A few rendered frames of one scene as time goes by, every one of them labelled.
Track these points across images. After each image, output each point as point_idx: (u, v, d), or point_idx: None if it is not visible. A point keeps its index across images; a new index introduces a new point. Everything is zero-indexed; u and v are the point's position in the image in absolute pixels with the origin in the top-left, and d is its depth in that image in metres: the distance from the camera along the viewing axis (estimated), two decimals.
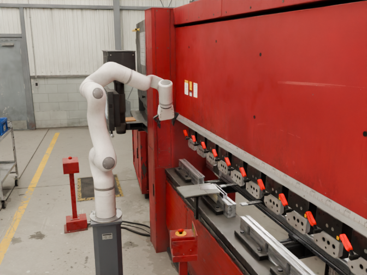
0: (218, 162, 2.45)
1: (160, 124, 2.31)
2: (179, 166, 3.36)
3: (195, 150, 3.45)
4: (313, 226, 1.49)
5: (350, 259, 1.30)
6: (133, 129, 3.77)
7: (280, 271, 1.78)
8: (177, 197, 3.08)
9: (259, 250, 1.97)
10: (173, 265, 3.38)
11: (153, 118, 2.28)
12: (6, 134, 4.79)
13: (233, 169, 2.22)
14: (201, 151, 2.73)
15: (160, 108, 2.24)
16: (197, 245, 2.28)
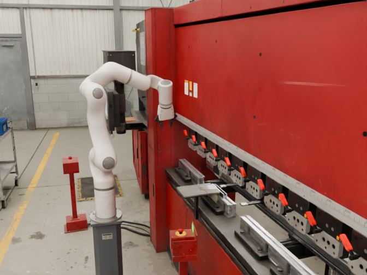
0: (218, 162, 2.45)
1: (162, 124, 2.32)
2: (179, 166, 3.36)
3: (195, 150, 3.45)
4: (313, 226, 1.49)
5: (350, 259, 1.30)
6: (133, 129, 3.77)
7: (280, 271, 1.78)
8: (177, 197, 3.08)
9: (259, 250, 1.97)
10: (173, 265, 3.38)
11: (154, 119, 2.30)
12: (6, 134, 4.79)
13: (233, 169, 2.22)
14: (201, 151, 2.73)
15: (160, 108, 2.24)
16: (197, 245, 2.28)
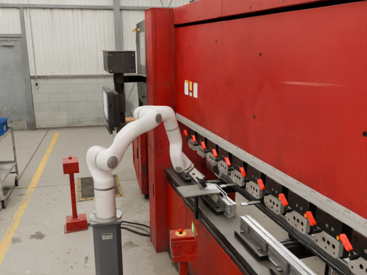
0: (218, 162, 2.45)
1: None
2: None
3: (195, 150, 3.45)
4: (313, 226, 1.49)
5: (350, 259, 1.30)
6: None
7: (280, 271, 1.78)
8: (177, 197, 3.08)
9: (259, 250, 1.97)
10: (173, 265, 3.38)
11: None
12: (6, 134, 4.79)
13: (233, 169, 2.22)
14: (201, 151, 2.73)
15: None
16: (197, 245, 2.28)
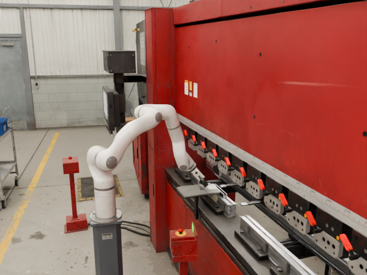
0: (218, 162, 2.45)
1: (199, 181, 2.61)
2: None
3: (195, 150, 3.45)
4: (313, 226, 1.49)
5: (350, 259, 1.30)
6: None
7: (280, 271, 1.78)
8: (177, 197, 3.08)
9: (259, 250, 1.97)
10: (173, 265, 3.38)
11: None
12: (6, 134, 4.79)
13: (233, 169, 2.22)
14: (201, 151, 2.73)
15: None
16: (197, 245, 2.28)
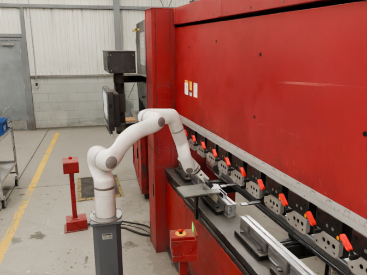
0: (218, 162, 2.45)
1: (204, 182, 2.63)
2: (179, 166, 3.36)
3: (195, 150, 3.45)
4: (313, 226, 1.49)
5: (350, 259, 1.30)
6: None
7: (280, 271, 1.78)
8: (177, 197, 3.08)
9: (259, 250, 1.97)
10: (173, 265, 3.38)
11: None
12: (6, 134, 4.79)
13: (233, 169, 2.22)
14: (201, 151, 2.73)
15: None
16: (197, 245, 2.28)
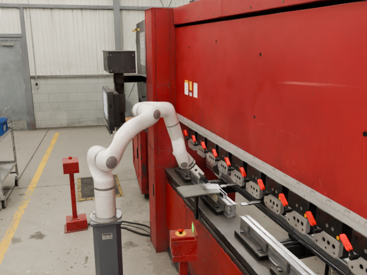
0: (218, 162, 2.45)
1: (199, 178, 2.60)
2: (179, 166, 3.36)
3: (195, 150, 3.45)
4: (313, 226, 1.49)
5: (350, 259, 1.30)
6: None
7: (280, 271, 1.78)
8: (177, 197, 3.08)
9: (259, 250, 1.97)
10: (173, 265, 3.38)
11: None
12: (6, 134, 4.79)
13: (233, 169, 2.22)
14: (201, 151, 2.73)
15: None
16: (197, 245, 2.28)
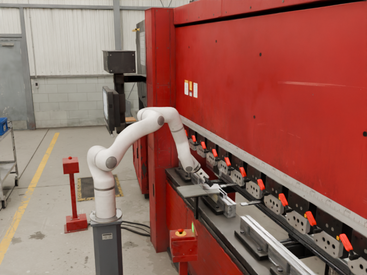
0: (218, 162, 2.45)
1: (204, 181, 2.62)
2: (179, 166, 3.36)
3: (195, 150, 3.45)
4: (313, 226, 1.49)
5: (350, 259, 1.30)
6: None
7: (280, 271, 1.78)
8: (177, 197, 3.08)
9: (259, 250, 1.97)
10: (173, 265, 3.38)
11: None
12: (6, 134, 4.79)
13: (233, 169, 2.22)
14: (201, 151, 2.73)
15: None
16: (197, 245, 2.28)
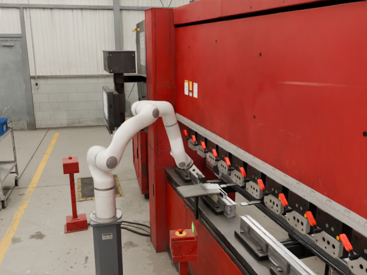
0: (218, 162, 2.45)
1: None
2: None
3: (195, 150, 3.45)
4: (313, 226, 1.49)
5: (350, 259, 1.30)
6: None
7: (280, 271, 1.78)
8: (177, 197, 3.08)
9: (259, 250, 1.97)
10: (173, 265, 3.38)
11: None
12: (6, 134, 4.79)
13: (233, 169, 2.22)
14: (201, 151, 2.73)
15: None
16: (197, 245, 2.28)
